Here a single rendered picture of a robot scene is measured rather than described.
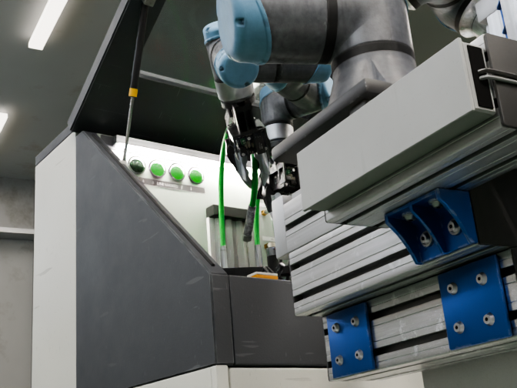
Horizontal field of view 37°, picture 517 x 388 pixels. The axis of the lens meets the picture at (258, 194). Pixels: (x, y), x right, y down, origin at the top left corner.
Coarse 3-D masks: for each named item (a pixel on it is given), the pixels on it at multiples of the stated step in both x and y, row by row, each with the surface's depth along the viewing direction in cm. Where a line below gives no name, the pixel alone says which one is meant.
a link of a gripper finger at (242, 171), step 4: (240, 156) 160; (244, 156) 162; (236, 160) 162; (240, 160) 160; (244, 160) 162; (236, 164) 162; (240, 164) 162; (244, 164) 162; (240, 168) 162; (244, 168) 160; (240, 172) 163; (244, 172) 159; (248, 172) 163; (240, 176) 163; (244, 176) 160; (248, 176) 164; (244, 180) 164; (248, 180) 164; (248, 184) 164
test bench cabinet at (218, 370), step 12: (192, 372) 135; (204, 372) 132; (216, 372) 129; (156, 384) 144; (168, 384) 141; (180, 384) 137; (192, 384) 134; (204, 384) 131; (216, 384) 128; (228, 384) 129
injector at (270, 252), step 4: (268, 248) 178; (268, 252) 178; (272, 252) 177; (268, 256) 178; (272, 256) 177; (268, 260) 177; (272, 260) 177; (276, 260) 177; (268, 264) 177; (272, 264) 176; (276, 264) 176; (280, 264) 175; (284, 264) 176; (272, 268) 176; (276, 268) 176; (280, 268) 175; (276, 272) 175; (280, 272) 175
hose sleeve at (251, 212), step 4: (248, 204) 166; (248, 208) 166; (252, 208) 165; (248, 212) 166; (252, 212) 166; (248, 216) 167; (252, 216) 167; (248, 220) 167; (252, 220) 168; (248, 224) 168; (252, 224) 168; (244, 228) 170; (248, 228) 168; (244, 232) 170; (248, 232) 169
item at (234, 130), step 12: (252, 96) 154; (228, 108) 153; (240, 108) 151; (240, 120) 154; (252, 120) 154; (228, 132) 157; (240, 132) 153; (252, 132) 154; (264, 132) 156; (240, 144) 156; (252, 144) 156; (264, 144) 157
